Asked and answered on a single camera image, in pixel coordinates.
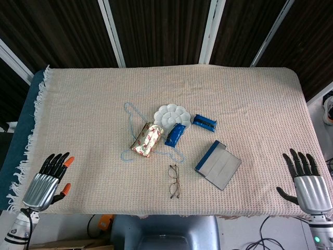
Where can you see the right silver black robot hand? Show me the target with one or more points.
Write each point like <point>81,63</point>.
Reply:
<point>313,192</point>

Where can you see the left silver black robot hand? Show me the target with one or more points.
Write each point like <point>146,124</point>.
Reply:
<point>41,190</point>

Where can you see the grey blue-edged pouch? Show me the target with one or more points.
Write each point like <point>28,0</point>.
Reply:
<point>219,168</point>

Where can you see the eyeglasses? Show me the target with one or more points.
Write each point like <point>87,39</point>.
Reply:
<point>178,179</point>

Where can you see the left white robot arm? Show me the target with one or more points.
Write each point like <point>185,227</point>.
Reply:
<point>18,229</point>

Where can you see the brown cardboard box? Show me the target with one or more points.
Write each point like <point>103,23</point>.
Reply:
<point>65,244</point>

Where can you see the orange device on floor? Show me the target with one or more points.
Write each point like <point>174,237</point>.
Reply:
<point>105,222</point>

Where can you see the white black sneaker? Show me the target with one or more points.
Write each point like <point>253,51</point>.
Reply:
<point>328,109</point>

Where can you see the beige waffle fringed blanket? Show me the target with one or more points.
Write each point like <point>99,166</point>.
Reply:
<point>104,99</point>

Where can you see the gold foil red print package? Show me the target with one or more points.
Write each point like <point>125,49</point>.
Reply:
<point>147,140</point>

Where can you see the blue snack packet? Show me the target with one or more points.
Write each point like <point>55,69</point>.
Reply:
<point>204,122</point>
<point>175,135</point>

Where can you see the grey blue chair seat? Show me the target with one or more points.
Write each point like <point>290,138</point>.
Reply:
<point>166,231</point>

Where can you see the white flower paint palette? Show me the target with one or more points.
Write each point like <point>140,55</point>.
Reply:
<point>170,115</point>

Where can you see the white partition frame post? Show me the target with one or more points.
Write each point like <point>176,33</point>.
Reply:
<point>271,34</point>
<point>112,31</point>
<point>14,61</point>
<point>321,95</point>
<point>212,31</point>

